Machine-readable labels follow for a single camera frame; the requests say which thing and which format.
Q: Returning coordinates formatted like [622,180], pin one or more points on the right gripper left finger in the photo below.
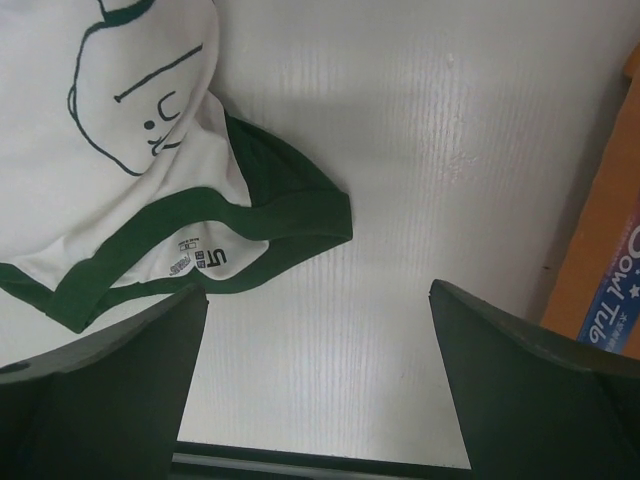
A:
[106,406]

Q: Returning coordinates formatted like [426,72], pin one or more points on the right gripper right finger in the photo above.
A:
[533,404]

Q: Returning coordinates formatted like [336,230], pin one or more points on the white green sleeved t shirt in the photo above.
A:
[123,176]

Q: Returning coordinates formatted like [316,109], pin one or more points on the orange plastic tub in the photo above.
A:
[595,300]

